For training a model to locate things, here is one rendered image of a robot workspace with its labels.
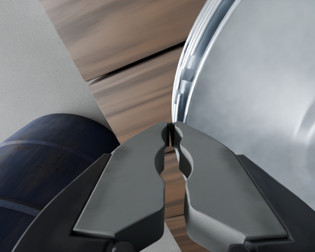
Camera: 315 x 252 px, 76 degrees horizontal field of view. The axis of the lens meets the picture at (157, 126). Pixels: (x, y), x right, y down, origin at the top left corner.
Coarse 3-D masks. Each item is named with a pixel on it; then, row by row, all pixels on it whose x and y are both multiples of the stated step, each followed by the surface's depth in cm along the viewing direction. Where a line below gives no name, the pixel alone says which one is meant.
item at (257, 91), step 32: (256, 0) 11; (288, 0) 11; (224, 32) 11; (256, 32) 11; (288, 32) 11; (224, 64) 12; (256, 64) 12; (288, 64) 12; (192, 96) 13; (224, 96) 13; (256, 96) 13; (288, 96) 13; (224, 128) 14; (256, 128) 14; (288, 128) 14; (256, 160) 16; (288, 160) 16
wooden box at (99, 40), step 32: (64, 0) 15; (96, 0) 15; (128, 0) 15; (160, 0) 15; (192, 0) 15; (64, 32) 16; (96, 32) 16; (128, 32) 16; (160, 32) 16; (96, 64) 17; (128, 64) 28; (160, 64) 17; (96, 96) 18; (128, 96) 18; (160, 96) 18; (128, 128) 20
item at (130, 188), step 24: (144, 144) 10; (168, 144) 12; (120, 168) 8; (144, 168) 8; (96, 192) 7; (120, 192) 7; (144, 192) 7; (96, 216) 6; (120, 216) 6; (144, 216) 6; (120, 240) 6; (144, 240) 7
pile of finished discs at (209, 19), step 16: (208, 0) 14; (224, 0) 11; (208, 16) 11; (192, 32) 15; (208, 32) 12; (192, 48) 12; (192, 64) 13; (176, 80) 16; (192, 80) 15; (176, 96) 15; (176, 112) 14
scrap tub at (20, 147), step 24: (48, 120) 53; (72, 120) 55; (0, 144) 44; (24, 144) 42; (48, 144) 43; (72, 144) 46; (96, 144) 51; (0, 168) 35; (24, 168) 36; (48, 168) 38; (72, 168) 40; (0, 192) 31; (24, 192) 32; (48, 192) 34; (0, 216) 28; (24, 216) 29; (0, 240) 25
